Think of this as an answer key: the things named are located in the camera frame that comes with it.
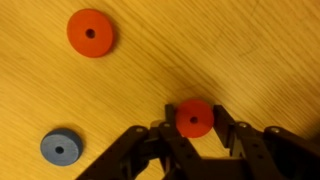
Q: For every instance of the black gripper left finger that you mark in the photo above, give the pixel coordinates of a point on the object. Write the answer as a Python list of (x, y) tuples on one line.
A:
[(169, 113)]

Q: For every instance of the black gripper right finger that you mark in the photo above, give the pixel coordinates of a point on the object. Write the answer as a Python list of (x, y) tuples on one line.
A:
[(223, 125)]

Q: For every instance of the red-orange wooden disc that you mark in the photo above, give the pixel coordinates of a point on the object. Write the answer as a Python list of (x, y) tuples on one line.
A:
[(194, 118)]

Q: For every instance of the blue wooden disc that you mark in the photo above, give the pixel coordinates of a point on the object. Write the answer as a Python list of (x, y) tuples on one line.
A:
[(61, 147)]

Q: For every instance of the red wooden disc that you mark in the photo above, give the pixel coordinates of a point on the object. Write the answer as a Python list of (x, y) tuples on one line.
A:
[(90, 33)]

